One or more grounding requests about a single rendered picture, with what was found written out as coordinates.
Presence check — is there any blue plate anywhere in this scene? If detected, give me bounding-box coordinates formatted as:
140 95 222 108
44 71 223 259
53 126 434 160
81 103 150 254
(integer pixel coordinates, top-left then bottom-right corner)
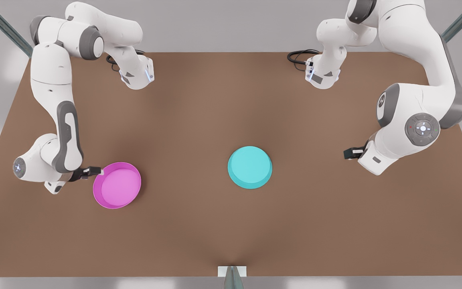
227 146 273 189

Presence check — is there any pink plate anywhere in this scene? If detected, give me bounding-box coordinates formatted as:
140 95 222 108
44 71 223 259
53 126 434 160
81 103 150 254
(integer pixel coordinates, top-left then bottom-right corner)
93 162 142 210

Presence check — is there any black cable loop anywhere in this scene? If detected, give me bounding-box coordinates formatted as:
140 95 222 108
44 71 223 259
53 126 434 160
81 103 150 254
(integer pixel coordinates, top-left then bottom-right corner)
106 49 146 73
287 49 322 65

